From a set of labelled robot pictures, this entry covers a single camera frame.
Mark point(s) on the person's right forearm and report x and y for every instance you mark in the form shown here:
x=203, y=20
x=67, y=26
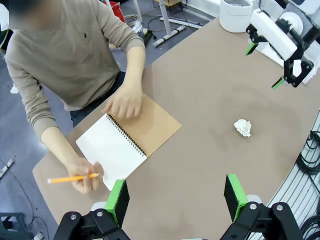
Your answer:
x=57, y=145

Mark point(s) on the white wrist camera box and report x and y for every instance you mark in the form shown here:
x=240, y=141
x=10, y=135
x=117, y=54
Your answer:
x=270, y=32

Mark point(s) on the kraft cover spiral notebook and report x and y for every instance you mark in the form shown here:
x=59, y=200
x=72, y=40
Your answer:
x=155, y=125

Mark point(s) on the yellow pencil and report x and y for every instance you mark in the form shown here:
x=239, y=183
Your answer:
x=65, y=179

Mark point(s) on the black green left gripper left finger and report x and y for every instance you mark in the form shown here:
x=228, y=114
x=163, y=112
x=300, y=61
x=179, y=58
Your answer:
x=117, y=197

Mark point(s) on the white perforated plastic basket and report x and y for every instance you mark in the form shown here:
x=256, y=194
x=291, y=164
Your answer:
x=311, y=53

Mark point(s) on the person's dark blue jeans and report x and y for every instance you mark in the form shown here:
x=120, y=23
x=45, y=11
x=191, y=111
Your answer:
x=82, y=115

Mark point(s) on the white lidded trash can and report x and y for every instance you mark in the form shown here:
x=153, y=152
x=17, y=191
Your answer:
x=235, y=20

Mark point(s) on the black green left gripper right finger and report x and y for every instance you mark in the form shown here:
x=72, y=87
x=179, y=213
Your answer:
x=237, y=197

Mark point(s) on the dark grey floor frame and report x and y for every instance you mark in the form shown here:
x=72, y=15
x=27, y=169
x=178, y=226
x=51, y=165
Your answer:
x=12, y=222

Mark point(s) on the red bag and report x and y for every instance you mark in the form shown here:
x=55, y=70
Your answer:
x=118, y=11

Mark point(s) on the crumpled white paper ball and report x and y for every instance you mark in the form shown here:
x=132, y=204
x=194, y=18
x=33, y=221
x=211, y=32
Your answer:
x=243, y=127

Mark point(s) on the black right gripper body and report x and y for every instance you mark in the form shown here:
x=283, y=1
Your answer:
x=303, y=46

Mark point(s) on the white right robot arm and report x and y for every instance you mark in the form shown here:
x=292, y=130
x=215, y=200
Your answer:
x=292, y=20

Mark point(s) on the person's left forearm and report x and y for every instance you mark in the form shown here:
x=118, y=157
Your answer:
x=135, y=67

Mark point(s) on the person's beige sweater torso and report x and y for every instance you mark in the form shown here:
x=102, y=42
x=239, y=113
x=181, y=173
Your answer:
x=62, y=50

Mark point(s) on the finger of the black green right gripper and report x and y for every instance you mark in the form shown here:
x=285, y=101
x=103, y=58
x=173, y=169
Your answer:
x=292, y=80
x=250, y=50

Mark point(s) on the white T-leg stand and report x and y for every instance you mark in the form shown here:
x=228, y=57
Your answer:
x=8, y=163

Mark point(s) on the person's left hand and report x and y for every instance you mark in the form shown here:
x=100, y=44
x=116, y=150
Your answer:
x=127, y=102

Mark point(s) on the person's right hand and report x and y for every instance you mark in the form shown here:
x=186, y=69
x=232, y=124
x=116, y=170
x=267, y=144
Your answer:
x=82, y=170

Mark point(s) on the person's blurred head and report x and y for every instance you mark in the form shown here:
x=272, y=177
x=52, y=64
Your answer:
x=35, y=15

